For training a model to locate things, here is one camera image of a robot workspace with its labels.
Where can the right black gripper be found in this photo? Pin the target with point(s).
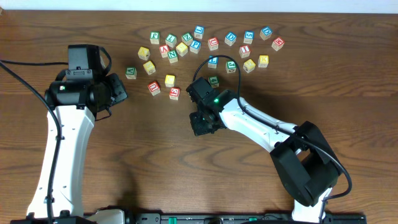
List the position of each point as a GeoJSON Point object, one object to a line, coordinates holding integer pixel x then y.
{"type": "Point", "coordinates": [198, 128]}

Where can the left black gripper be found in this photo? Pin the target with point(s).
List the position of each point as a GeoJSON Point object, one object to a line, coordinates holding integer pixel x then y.
{"type": "Point", "coordinates": [117, 88]}

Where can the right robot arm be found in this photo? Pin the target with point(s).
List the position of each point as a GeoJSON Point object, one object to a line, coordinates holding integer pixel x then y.
{"type": "Point", "coordinates": [304, 161]}

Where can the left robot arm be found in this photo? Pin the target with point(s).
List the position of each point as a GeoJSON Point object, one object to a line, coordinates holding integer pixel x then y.
{"type": "Point", "coordinates": [73, 101]}

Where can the green V block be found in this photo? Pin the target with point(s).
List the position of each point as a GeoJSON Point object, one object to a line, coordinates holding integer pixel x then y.
{"type": "Point", "coordinates": [131, 73]}

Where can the red U block lower left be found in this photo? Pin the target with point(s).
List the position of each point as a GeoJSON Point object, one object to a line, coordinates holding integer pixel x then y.
{"type": "Point", "coordinates": [154, 88]}

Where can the red u block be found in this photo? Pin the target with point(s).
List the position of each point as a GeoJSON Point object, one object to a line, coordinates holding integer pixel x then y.
{"type": "Point", "coordinates": [154, 88]}
{"type": "Point", "coordinates": [213, 43]}

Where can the yellow block left lower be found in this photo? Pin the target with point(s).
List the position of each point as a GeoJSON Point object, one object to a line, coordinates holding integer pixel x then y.
{"type": "Point", "coordinates": [149, 67]}

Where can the red E block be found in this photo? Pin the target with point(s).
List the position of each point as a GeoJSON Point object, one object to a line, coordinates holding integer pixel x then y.
{"type": "Point", "coordinates": [174, 93]}

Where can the green 4 block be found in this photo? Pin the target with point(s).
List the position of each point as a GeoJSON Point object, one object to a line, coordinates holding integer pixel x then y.
{"type": "Point", "coordinates": [214, 81]}

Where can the yellow block far left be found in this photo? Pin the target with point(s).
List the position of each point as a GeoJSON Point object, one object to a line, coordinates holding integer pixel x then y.
{"type": "Point", "coordinates": [143, 53]}

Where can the yellow C block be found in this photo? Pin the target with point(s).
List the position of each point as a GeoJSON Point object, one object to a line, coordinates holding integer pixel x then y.
{"type": "Point", "coordinates": [170, 81]}

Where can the blue L block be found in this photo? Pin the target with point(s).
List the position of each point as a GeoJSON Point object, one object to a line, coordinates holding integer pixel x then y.
{"type": "Point", "coordinates": [213, 62]}

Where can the red A block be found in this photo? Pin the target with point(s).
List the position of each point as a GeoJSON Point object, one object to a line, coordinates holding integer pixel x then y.
{"type": "Point", "coordinates": [164, 50]}

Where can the green J block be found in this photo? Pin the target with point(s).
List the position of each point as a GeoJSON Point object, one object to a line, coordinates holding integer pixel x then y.
{"type": "Point", "coordinates": [230, 66]}

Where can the green N block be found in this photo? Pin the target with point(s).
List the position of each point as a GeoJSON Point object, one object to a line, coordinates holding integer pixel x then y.
{"type": "Point", "coordinates": [172, 56]}

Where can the green L block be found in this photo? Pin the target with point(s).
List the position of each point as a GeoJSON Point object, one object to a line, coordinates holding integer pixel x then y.
{"type": "Point", "coordinates": [171, 40]}

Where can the yellow S block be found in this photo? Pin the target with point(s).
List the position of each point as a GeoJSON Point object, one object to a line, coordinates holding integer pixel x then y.
{"type": "Point", "coordinates": [249, 66]}

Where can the yellow block near A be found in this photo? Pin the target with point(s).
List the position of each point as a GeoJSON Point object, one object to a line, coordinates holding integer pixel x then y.
{"type": "Point", "coordinates": [182, 49]}

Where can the blue P block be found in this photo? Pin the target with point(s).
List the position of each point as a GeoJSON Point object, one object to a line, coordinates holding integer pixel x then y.
{"type": "Point", "coordinates": [195, 46]}

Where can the red U block upper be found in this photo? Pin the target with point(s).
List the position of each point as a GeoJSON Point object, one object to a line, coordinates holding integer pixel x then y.
{"type": "Point", "coordinates": [213, 43]}

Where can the red I block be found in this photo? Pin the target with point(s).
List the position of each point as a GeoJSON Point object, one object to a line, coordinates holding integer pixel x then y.
{"type": "Point", "coordinates": [244, 51]}

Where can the green Z block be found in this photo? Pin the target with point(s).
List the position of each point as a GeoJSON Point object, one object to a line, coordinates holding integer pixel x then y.
{"type": "Point", "coordinates": [187, 39]}

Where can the yellow K block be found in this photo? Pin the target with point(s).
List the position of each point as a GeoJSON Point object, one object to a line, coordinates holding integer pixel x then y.
{"type": "Point", "coordinates": [263, 61]}

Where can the blue D block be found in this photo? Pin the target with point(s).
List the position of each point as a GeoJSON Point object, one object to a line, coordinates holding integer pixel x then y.
{"type": "Point", "coordinates": [230, 38]}

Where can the blue J block top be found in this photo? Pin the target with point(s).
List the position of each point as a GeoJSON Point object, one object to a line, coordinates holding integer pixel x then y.
{"type": "Point", "coordinates": [199, 32]}

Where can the red M block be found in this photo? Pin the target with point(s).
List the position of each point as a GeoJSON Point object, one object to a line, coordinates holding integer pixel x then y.
{"type": "Point", "coordinates": [277, 43]}

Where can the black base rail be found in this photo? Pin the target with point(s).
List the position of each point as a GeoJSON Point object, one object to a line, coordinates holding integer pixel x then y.
{"type": "Point", "coordinates": [156, 218]}

